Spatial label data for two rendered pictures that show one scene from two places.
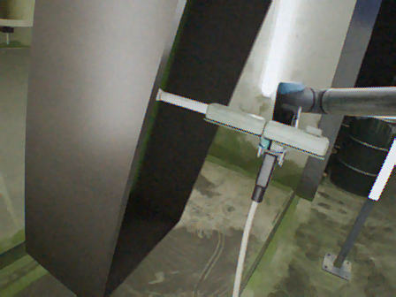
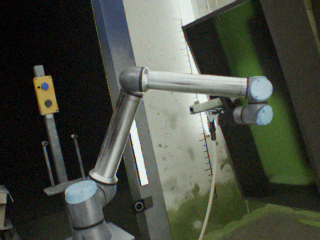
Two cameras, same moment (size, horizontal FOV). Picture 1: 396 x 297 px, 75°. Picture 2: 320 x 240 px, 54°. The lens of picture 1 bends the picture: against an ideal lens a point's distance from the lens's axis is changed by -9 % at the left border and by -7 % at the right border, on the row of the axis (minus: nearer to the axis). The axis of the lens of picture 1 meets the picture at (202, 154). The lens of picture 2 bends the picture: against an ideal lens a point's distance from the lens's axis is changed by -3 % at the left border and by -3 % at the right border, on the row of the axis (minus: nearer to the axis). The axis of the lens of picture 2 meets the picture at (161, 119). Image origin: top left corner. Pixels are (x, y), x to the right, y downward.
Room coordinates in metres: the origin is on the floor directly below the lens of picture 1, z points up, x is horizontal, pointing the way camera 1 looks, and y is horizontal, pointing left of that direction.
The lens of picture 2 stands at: (1.40, -1.73, 1.21)
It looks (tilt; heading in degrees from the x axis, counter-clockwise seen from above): 3 degrees down; 125
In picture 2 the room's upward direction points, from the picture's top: 12 degrees counter-clockwise
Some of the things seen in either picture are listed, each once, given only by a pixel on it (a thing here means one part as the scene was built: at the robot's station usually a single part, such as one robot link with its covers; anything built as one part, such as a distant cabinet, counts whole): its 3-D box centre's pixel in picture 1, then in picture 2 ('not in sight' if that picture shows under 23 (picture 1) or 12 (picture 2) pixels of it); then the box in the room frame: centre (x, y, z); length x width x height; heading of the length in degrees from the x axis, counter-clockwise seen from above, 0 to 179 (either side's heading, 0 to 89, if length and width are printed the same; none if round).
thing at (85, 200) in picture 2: not in sight; (84, 202); (0.21, -0.75, 0.83); 0.17 x 0.15 x 0.18; 113
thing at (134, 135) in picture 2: not in sight; (135, 142); (-0.10, 0.07, 0.96); 0.06 x 0.02 x 0.63; 64
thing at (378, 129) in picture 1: (367, 152); not in sight; (2.82, -1.80, 0.44); 0.59 x 0.58 x 0.89; 169
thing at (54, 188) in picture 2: not in sight; (64, 161); (-0.39, -0.35, 0.95); 0.26 x 0.15 x 0.32; 64
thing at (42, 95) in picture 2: not in sight; (45, 95); (-0.49, -0.31, 1.42); 0.12 x 0.06 x 0.26; 64
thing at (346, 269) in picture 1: (337, 265); not in sight; (1.45, -1.08, 0.01); 0.20 x 0.20 x 0.01; 64
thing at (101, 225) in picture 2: not in sight; (90, 230); (0.21, -0.76, 0.69); 0.19 x 0.19 x 0.10
